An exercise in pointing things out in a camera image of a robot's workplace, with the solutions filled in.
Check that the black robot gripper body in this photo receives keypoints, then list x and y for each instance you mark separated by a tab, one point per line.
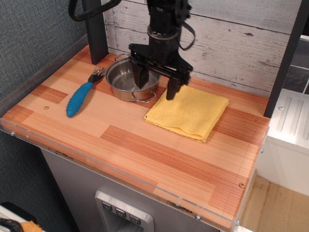
161	56

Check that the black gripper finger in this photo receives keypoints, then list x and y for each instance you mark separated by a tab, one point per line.
174	85
141	75

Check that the silver steel pan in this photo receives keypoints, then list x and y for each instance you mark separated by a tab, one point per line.
119	76

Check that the yellow rag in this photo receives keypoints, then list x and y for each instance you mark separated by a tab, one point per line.
192	113

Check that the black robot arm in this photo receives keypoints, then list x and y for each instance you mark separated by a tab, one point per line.
168	17

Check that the clear acrylic edge guard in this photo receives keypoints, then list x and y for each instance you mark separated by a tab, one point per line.
206	179

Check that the grey toy fridge cabinet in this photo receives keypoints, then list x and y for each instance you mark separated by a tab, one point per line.
79	185

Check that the white toy sink unit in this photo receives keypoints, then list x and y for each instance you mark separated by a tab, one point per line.
284	157

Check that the silver dispenser panel with buttons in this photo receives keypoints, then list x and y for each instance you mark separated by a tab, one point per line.
119	216

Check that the orange and black object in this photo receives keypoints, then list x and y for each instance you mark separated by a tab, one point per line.
10	225

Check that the dark grey left post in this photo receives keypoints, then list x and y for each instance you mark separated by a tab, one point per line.
97	39

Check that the dark grey post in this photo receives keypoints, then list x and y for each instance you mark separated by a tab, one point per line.
97	39
287	58

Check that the blue handled metal fork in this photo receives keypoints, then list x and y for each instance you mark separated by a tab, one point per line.
80	94

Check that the dark grey right post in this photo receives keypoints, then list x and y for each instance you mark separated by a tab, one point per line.
287	58

